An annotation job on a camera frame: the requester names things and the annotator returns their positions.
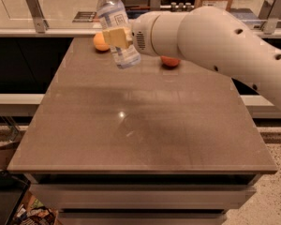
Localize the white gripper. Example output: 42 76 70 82
102 11 160 56

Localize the clear blue-label plastic bottle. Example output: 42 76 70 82
96 0 141 69

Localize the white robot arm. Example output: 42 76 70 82
103 7 281 111

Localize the orange fruit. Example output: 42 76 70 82
93 33 110 52

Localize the red apple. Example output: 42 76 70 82
160 56 181 68

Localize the glass barrier panel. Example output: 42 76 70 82
0 0 281 30

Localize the grey table drawer unit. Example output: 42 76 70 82
30 183 256 225

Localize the black bin lower left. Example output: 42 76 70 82
0 170 30 225

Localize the middle metal bracket post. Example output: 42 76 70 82
150 0 161 11

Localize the metal bracket post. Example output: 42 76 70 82
25 0 49 34
262 0 281 35
150 0 161 11

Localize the left metal bracket post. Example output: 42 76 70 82
25 0 49 34

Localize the right metal bracket post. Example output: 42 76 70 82
262 0 281 35

